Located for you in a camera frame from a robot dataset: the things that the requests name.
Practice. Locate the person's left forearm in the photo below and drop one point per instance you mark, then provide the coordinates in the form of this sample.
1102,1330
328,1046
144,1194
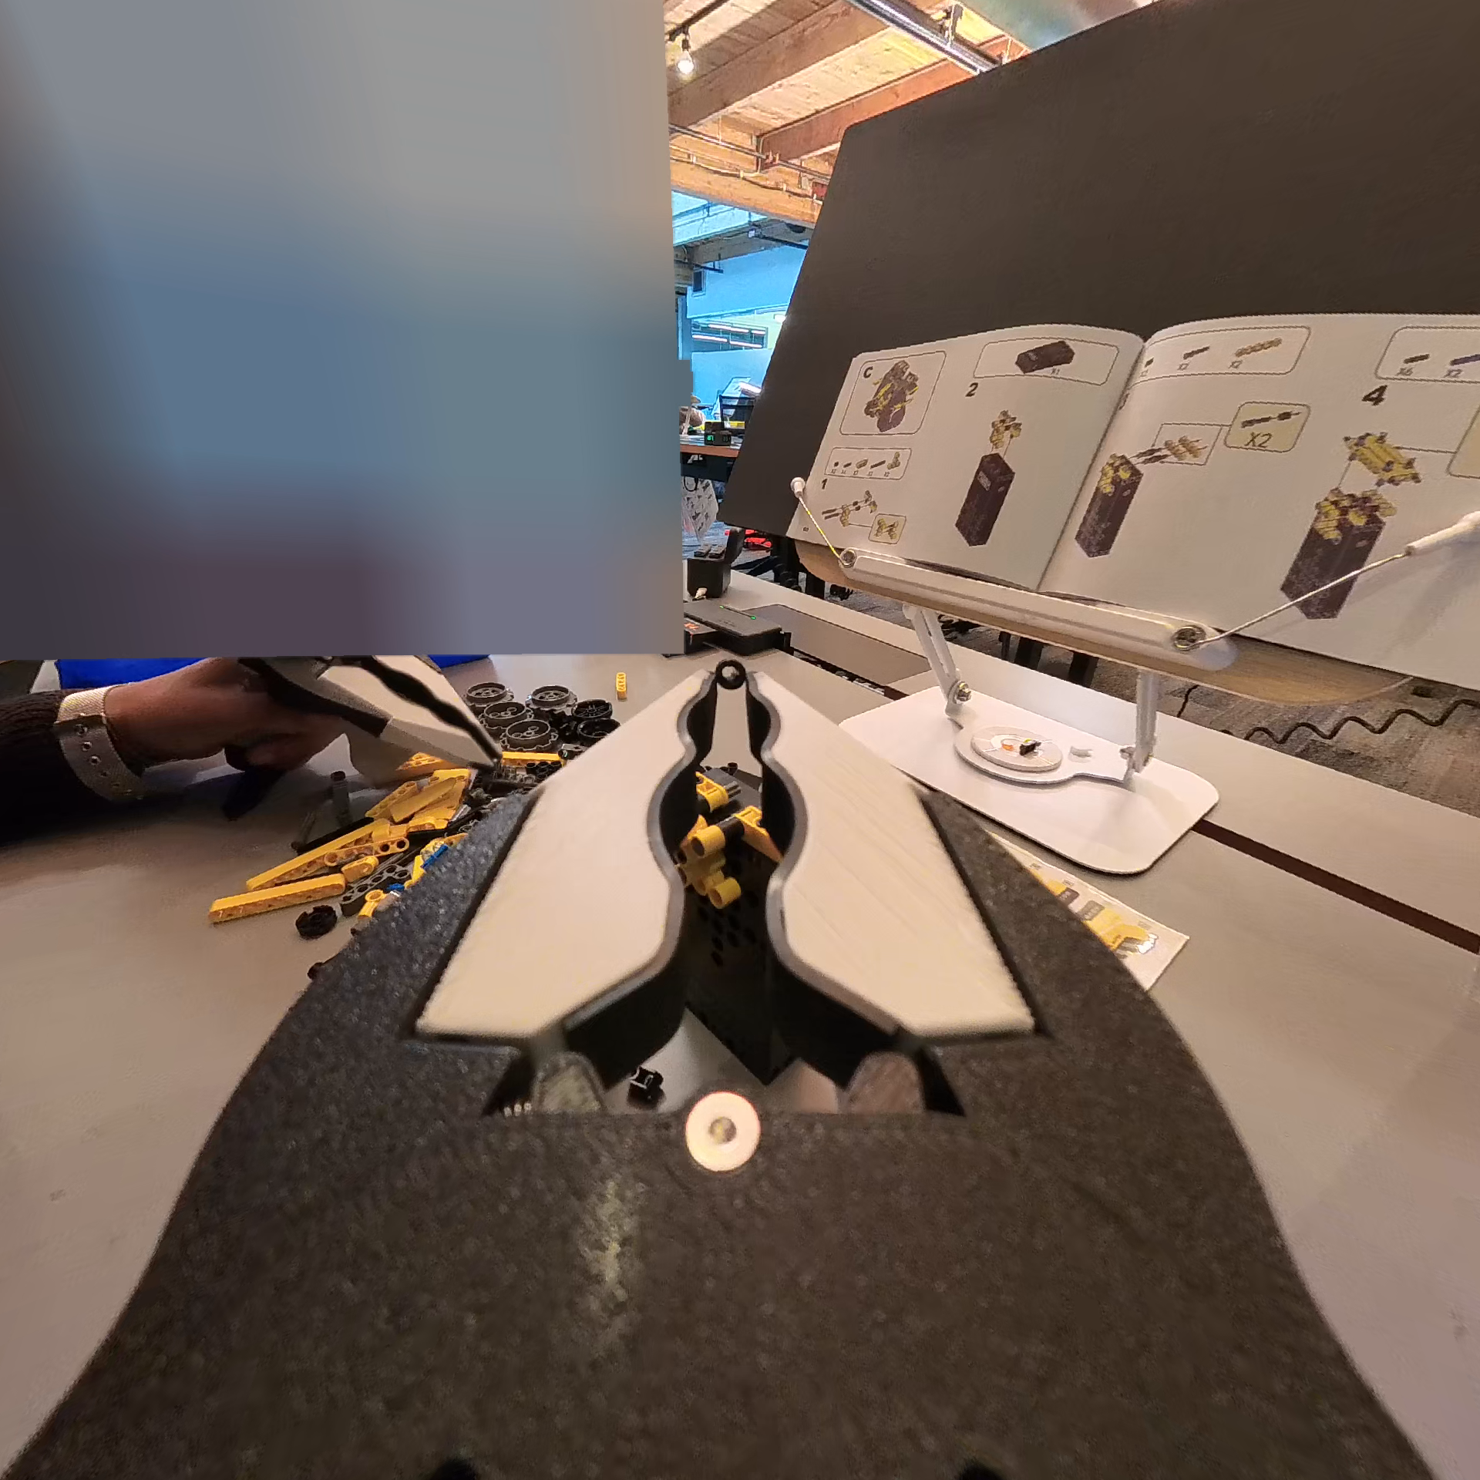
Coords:
29,763

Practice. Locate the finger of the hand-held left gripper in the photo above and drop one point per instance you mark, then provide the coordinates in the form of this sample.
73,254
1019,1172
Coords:
445,710
404,740

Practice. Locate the sticker sheet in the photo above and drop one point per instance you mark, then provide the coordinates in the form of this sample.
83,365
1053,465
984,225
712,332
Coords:
1127,937

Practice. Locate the pile of mixed building pieces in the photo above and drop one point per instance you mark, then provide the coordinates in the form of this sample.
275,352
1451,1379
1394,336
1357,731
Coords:
382,810

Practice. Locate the instruction booklet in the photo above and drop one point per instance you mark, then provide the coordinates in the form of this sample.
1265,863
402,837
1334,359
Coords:
1040,461

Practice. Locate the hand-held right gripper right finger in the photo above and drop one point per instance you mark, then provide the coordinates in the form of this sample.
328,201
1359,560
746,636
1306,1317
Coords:
900,900

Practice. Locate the black connector pin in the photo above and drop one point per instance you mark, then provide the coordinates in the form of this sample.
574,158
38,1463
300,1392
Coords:
730,671

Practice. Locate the black partition board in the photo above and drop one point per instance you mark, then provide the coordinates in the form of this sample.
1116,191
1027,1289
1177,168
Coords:
1098,175

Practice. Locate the black flat hub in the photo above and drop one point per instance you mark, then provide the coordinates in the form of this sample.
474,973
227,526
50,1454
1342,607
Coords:
740,630

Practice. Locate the group of dark toy wheels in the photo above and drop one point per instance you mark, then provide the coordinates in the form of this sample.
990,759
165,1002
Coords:
533,731

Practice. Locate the small black charger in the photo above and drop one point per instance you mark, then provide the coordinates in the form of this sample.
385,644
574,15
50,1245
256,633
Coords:
707,578

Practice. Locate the white book stand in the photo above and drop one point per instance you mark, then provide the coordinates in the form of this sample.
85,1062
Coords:
1040,797

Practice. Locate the person's left hand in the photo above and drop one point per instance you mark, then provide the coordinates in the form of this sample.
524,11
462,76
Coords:
185,716

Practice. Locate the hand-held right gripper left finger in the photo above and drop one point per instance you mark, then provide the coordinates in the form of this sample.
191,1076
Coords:
556,900

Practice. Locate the silver wristband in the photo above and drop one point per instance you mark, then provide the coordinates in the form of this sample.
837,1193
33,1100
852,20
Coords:
98,746

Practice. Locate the black block with yellow connectors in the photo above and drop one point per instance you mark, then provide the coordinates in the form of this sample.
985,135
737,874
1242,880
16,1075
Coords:
730,983

